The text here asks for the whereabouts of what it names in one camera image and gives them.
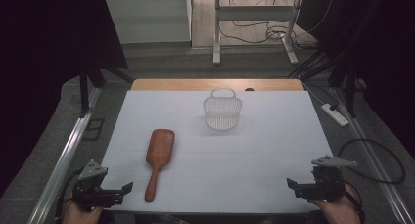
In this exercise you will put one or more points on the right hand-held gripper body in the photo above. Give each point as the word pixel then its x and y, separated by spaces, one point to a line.
pixel 328 185

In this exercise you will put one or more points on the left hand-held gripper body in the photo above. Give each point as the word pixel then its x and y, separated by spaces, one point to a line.
pixel 94 193

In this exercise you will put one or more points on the wooden hairbrush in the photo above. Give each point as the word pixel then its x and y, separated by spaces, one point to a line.
pixel 160 147

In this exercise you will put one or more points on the white plastic basket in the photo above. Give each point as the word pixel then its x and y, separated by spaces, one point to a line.
pixel 222 111

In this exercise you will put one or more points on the person's left hand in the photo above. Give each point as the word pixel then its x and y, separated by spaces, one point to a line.
pixel 80 215

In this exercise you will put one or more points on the person's right hand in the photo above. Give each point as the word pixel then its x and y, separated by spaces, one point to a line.
pixel 341 212

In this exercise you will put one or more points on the white table mat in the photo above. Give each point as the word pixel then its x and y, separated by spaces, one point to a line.
pixel 254 158

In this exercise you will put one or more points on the white power strip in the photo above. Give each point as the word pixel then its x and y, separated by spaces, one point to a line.
pixel 335 115

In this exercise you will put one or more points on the black plug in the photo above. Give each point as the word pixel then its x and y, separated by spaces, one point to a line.
pixel 333 107

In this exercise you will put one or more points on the black stand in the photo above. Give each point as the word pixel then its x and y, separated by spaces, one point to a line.
pixel 84 90
pixel 350 83

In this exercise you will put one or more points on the small dark object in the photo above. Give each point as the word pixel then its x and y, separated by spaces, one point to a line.
pixel 249 89

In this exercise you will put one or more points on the aluminium rail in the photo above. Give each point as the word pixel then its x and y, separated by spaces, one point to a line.
pixel 63 165
pixel 375 158

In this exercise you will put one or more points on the black floor frame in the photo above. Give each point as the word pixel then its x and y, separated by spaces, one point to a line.
pixel 94 129

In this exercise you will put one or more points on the white desk frame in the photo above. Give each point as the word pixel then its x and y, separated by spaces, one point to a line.
pixel 254 13

